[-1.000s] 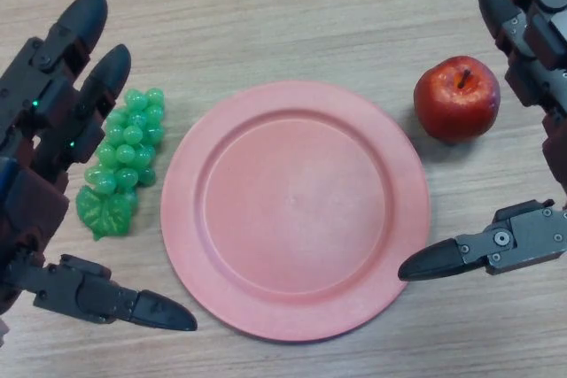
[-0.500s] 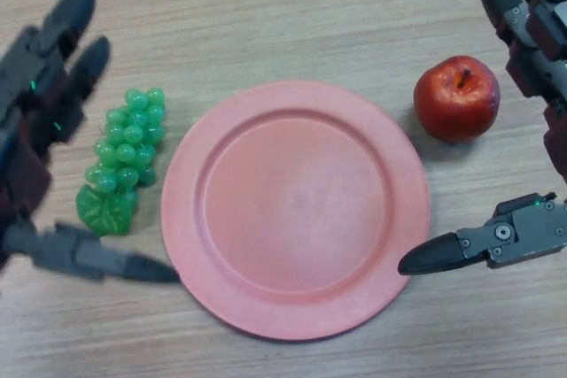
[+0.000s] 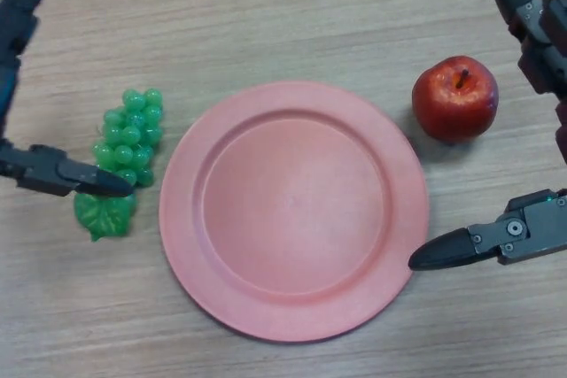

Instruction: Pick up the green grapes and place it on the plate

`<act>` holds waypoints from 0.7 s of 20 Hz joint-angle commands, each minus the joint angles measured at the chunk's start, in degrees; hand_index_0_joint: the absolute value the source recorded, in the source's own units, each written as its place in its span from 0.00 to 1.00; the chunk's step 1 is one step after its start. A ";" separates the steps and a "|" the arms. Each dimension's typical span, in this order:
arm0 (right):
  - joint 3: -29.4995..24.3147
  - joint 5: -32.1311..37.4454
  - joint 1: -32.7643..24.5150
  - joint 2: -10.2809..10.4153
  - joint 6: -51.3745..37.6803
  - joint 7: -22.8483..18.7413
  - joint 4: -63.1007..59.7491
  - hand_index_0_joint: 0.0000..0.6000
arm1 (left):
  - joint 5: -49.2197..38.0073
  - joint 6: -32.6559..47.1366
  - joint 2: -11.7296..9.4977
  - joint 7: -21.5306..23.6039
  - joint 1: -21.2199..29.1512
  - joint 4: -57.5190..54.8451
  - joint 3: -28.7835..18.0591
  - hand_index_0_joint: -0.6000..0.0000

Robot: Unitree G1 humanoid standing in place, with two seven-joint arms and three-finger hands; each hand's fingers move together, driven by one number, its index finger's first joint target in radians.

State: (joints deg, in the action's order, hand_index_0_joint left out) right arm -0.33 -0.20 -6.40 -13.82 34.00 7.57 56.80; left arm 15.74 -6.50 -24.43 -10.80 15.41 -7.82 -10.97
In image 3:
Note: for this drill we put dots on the green plastic grape bunch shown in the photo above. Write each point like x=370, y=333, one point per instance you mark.
x=128, y=130

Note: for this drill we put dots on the pink round plate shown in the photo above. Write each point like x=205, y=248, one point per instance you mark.
x=292, y=201

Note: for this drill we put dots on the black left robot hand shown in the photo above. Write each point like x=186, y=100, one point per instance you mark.
x=40, y=170

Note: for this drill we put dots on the red apple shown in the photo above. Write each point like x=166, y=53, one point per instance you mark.
x=454, y=101

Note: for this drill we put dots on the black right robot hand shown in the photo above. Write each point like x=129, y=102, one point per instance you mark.
x=545, y=19

